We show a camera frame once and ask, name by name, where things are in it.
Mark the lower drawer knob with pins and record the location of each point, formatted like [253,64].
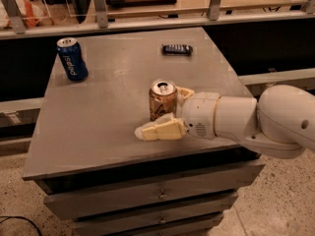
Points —
[162,220]

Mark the grey drawer cabinet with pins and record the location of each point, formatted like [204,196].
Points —
[93,170]

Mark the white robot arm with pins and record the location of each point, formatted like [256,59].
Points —
[280,123]

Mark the orange white bag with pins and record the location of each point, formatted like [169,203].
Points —
[33,15]

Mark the drawer knob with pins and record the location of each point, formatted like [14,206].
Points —
[162,195]
[162,220]

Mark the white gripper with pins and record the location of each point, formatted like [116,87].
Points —
[199,114]

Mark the top drawer knob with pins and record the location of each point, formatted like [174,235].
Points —
[162,195]

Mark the orange LaCroix can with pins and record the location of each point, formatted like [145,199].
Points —
[162,98]

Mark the metal railing frame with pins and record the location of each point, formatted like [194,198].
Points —
[185,13]

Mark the blue Pepsi can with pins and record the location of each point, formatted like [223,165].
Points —
[70,54]

